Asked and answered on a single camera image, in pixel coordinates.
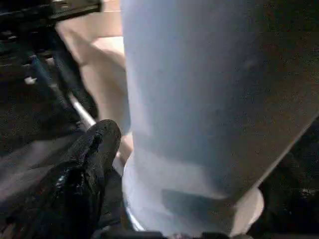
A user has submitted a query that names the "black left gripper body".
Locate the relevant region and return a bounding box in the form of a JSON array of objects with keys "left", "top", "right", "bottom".
[{"left": 22, "top": 53, "right": 98, "bottom": 126}]

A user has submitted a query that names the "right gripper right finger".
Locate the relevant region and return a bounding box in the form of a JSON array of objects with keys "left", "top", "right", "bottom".
[{"left": 249, "top": 129, "right": 319, "bottom": 239}]

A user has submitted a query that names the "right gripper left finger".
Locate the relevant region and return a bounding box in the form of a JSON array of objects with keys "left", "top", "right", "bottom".
[{"left": 0, "top": 119, "right": 122, "bottom": 239}]

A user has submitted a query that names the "white plastic table leg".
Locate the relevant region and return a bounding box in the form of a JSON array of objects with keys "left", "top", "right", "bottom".
[{"left": 120, "top": 0, "right": 319, "bottom": 237}]

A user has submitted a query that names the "black mat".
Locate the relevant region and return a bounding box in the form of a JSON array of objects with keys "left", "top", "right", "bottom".
[{"left": 0, "top": 14, "right": 130, "bottom": 239}]

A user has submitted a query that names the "black metal stand frame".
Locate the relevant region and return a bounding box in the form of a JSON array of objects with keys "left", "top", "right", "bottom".
[{"left": 0, "top": 0, "right": 103, "bottom": 22}]

